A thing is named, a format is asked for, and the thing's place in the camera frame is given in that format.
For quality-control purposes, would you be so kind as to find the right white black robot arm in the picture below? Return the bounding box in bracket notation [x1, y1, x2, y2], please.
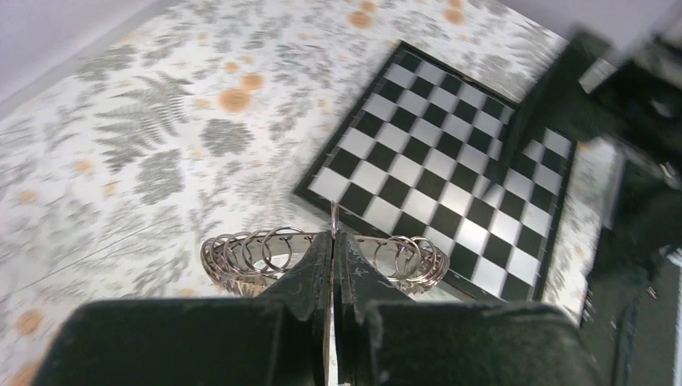
[497, 30, 681, 385]

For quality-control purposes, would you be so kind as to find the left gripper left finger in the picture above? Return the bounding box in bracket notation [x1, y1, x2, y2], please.
[32, 232, 331, 385]

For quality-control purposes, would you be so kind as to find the black white chessboard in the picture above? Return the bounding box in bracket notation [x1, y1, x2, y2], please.
[295, 43, 576, 302]

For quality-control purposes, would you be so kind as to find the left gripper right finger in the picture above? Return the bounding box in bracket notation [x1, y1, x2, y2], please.
[333, 232, 602, 385]

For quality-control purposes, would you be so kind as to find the floral patterned table mat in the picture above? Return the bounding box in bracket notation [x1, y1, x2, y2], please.
[0, 0, 624, 386]

